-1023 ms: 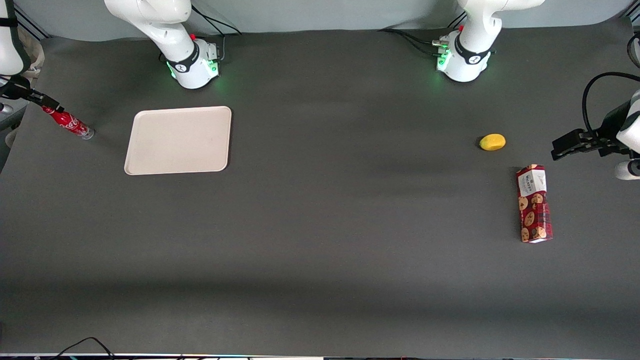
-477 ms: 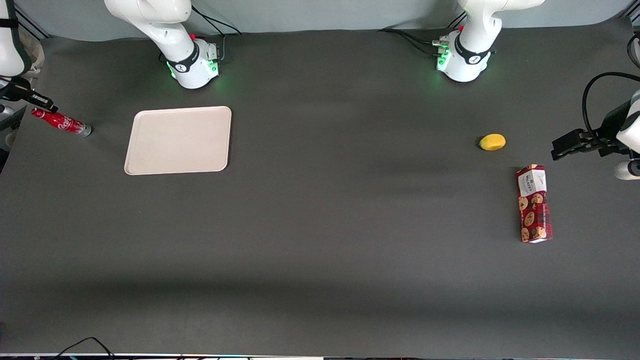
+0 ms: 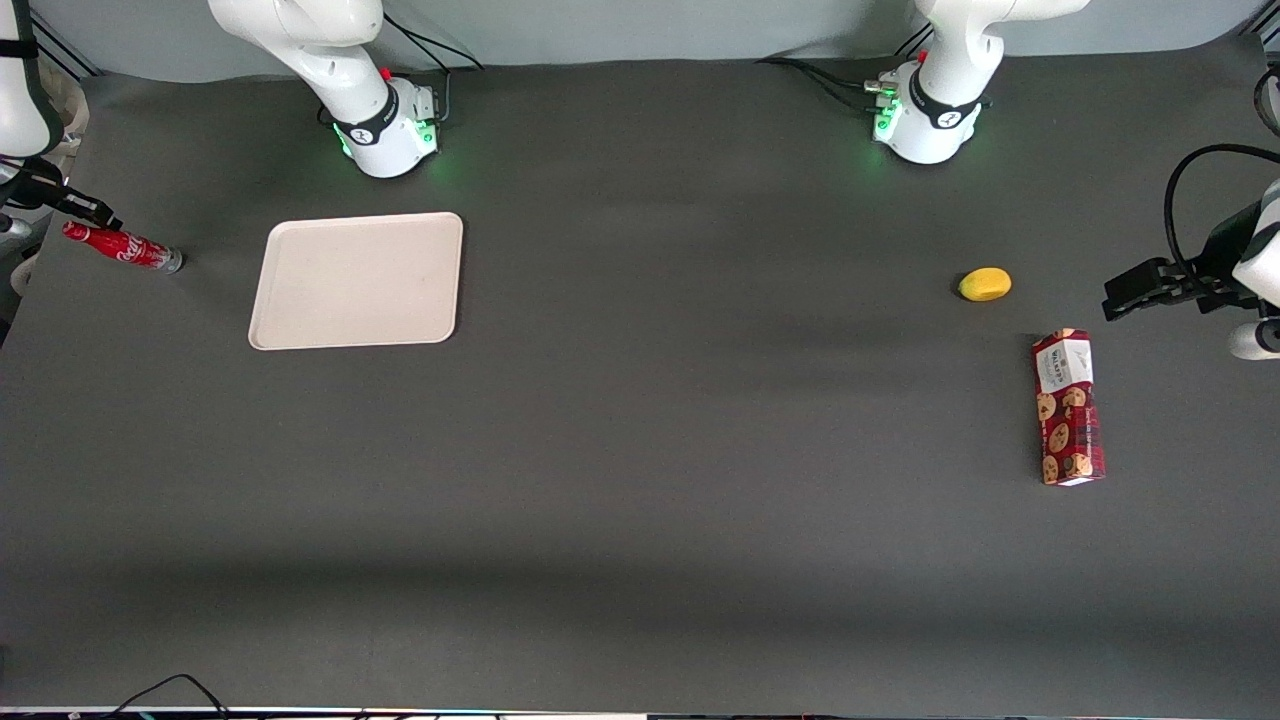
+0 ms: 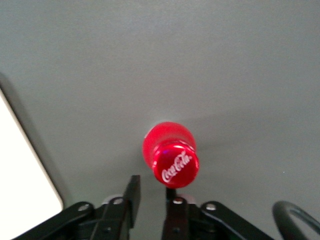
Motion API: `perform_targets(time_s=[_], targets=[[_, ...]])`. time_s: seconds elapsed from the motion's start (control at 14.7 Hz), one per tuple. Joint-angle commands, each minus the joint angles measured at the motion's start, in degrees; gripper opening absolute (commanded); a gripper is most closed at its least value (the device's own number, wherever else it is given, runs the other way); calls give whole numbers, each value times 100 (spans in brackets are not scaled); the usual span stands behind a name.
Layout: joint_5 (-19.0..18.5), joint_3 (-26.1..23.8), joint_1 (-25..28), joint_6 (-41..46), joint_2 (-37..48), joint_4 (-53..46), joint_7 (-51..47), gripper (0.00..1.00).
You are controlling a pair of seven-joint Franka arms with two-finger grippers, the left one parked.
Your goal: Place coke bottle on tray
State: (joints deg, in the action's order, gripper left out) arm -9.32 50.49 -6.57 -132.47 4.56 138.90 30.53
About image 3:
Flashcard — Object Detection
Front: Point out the red cookie box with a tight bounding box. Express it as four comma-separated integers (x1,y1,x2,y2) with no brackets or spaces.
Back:
1031,328,1108,487

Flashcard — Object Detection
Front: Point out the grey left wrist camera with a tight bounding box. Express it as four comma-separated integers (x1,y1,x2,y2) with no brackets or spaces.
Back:
1228,318,1280,362

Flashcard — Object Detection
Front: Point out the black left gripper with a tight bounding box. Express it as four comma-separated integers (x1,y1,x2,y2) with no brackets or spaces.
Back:
1103,200,1264,321

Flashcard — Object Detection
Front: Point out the black looped cable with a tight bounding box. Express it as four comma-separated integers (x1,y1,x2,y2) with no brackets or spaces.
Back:
1163,143,1280,286

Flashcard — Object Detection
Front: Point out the yellow lemon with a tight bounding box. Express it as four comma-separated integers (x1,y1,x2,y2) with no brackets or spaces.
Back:
958,267,1013,302

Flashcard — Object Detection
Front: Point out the red coke bottle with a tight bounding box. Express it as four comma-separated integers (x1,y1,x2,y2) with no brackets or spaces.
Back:
62,221,185,275

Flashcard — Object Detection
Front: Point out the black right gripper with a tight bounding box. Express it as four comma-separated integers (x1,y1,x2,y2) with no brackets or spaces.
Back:
0,155,123,232

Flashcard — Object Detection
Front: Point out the cream plastic tray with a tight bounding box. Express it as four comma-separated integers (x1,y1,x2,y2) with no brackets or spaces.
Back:
247,211,465,352

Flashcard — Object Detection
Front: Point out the dark grey table mat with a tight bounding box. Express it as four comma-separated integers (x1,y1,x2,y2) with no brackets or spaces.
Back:
0,36,1280,716

